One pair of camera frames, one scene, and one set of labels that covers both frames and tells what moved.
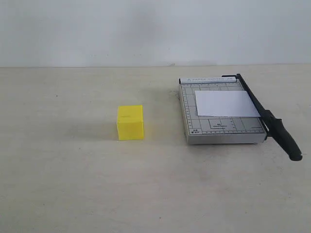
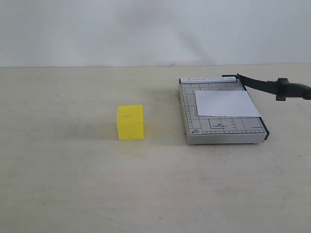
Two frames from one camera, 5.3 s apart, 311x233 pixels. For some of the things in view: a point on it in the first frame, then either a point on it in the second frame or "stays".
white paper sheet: x=224 y=103 stays
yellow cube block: x=130 y=122 stays
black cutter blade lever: x=274 y=128 -> x=282 y=88
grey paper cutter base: x=218 y=110 stays
